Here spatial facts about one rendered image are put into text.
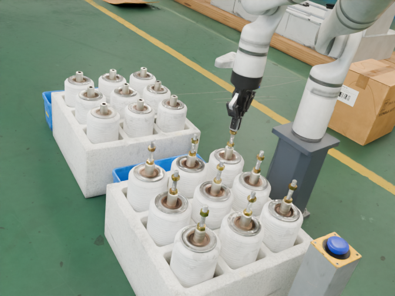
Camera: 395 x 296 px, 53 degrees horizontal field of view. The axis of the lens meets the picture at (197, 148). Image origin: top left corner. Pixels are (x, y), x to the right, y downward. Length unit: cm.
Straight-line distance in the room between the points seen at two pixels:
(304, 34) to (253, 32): 208
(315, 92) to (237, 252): 49
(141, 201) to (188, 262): 23
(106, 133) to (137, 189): 30
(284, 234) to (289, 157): 31
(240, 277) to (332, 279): 19
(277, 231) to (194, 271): 23
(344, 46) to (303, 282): 57
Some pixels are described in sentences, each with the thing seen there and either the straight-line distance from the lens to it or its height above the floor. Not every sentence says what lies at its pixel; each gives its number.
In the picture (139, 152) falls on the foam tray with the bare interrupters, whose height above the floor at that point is 14.
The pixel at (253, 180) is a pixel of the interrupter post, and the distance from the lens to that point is 100.
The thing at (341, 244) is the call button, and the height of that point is 33.
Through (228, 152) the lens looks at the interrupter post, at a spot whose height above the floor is 27.
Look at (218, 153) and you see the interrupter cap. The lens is 108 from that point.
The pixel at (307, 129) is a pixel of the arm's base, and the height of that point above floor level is 34.
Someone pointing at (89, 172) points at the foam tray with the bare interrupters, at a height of 10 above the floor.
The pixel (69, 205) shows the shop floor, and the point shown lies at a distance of 126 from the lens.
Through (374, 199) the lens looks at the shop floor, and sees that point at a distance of 162.
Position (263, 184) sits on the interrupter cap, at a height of 25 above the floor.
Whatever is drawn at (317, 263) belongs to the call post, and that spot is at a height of 29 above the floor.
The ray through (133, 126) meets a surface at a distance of 124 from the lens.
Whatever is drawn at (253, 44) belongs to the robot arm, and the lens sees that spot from 92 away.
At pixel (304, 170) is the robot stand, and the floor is 22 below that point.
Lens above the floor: 83
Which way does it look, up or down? 32 degrees down
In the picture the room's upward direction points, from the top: 11 degrees clockwise
